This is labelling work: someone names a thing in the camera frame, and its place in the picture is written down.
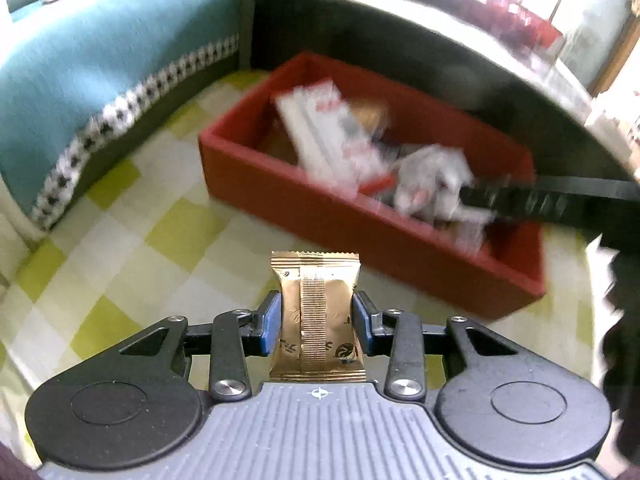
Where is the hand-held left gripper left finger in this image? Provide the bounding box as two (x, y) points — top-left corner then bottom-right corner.
(117, 291), (282, 401)

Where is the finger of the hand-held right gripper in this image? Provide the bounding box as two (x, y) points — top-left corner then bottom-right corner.
(459, 175), (640, 228)

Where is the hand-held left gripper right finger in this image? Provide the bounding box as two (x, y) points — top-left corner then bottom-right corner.
(352, 291), (521, 403)

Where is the gold snack packet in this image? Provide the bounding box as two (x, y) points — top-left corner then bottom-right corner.
(269, 251), (367, 385)

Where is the silver grey snack packet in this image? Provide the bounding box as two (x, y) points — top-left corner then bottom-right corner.
(392, 144), (496, 226)

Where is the long white red snack packet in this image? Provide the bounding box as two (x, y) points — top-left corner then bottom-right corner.
(272, 79), (393, 196)

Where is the white fluffy blanket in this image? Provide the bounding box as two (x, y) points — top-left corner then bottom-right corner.
(0, 170), (48, 291)

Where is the dark maroon clothing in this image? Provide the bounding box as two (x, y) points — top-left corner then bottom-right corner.
(0, 442), (36, 480)

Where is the teal blanket with houndstooth trim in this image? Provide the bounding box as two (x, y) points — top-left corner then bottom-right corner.
(0, 0), (246, 231)

